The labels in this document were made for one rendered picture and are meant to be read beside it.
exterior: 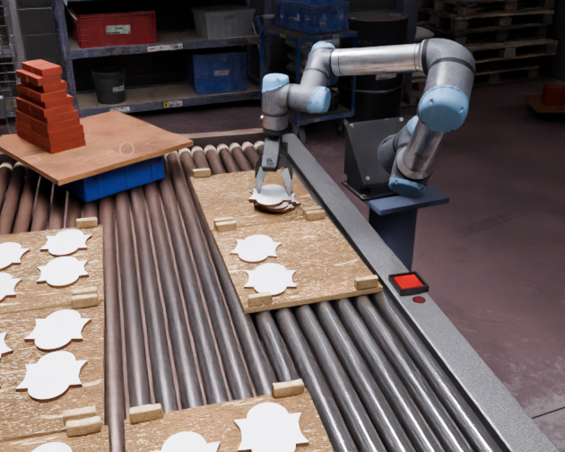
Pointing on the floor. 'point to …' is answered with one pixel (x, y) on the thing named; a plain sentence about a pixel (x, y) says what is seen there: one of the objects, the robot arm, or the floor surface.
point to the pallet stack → (493, 33)
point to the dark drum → (385, 109)
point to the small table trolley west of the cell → (299, 76)
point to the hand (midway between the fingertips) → (273, 192)
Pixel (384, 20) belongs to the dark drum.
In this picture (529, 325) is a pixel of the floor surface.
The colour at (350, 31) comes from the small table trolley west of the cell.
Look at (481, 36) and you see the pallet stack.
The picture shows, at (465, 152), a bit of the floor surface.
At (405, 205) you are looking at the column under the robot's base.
